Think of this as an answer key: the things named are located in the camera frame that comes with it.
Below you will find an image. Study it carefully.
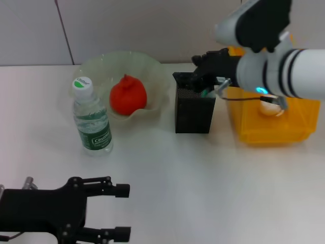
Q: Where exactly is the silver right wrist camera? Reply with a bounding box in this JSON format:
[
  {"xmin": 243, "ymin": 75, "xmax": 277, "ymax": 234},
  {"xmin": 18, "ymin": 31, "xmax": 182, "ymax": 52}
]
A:
[{"xmin": 214, "ymin": 0, "xmax": 293, "ymax": 53}]

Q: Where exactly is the right arm cable with connector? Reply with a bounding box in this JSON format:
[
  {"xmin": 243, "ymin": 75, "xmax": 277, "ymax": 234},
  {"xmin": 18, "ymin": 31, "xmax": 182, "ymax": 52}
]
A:
[{"xmin": 215, "ymin": 78, "xmax": 289, "ymax": 110}]

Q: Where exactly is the green glass fruit plate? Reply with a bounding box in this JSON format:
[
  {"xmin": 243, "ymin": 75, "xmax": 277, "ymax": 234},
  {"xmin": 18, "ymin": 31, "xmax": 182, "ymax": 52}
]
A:
[{"xmin": 66, "ymin": 50, "xmax": 171, "ymax": 129}]

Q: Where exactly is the orange fruit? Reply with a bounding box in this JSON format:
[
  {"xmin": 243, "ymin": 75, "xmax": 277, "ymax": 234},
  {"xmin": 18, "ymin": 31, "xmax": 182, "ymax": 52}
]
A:
[{"xmin": 109, "ymin": 73, "xmax": 148, "ymax": 115}]

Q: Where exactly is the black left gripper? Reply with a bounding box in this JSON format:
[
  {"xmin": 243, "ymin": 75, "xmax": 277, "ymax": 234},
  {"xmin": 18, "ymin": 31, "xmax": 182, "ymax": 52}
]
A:
[{"xmin": 0, "ymin": 176, "xmax": 88, "ymax": 244}]

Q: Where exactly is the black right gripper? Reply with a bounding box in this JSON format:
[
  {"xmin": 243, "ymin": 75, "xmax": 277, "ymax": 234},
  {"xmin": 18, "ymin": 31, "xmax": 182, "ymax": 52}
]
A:
[{"xmin": 189, "ymin": 47, "xmax": 242, "ymax": 94}]

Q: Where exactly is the black mesh pen holder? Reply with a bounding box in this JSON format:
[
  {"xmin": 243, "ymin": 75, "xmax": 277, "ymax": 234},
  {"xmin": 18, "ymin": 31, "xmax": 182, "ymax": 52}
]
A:
[{"xmin": 172, "ymin": 72, "xmax": 217, "ymax": 134}]

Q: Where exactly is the white paper ball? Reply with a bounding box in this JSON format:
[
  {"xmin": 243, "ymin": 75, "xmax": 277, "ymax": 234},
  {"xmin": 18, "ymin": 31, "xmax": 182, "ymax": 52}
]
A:
[{"xmin": 258, "ymin": 100, "xmax": 284, "ymax": 117}]

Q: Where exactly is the yellow plastic bin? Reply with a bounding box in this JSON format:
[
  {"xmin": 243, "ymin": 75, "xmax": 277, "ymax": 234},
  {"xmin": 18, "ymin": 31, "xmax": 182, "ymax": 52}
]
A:
[{"xmin": 225, "ymin": 34, "xmax": 321, "ymax": 146}]

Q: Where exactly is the water bottle with green label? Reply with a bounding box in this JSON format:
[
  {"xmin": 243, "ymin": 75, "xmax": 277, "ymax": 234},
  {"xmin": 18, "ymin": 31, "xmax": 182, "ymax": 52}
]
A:
[{"xmin": 71, "ymin": 77, "xmax": 114, "ymax": 158}]

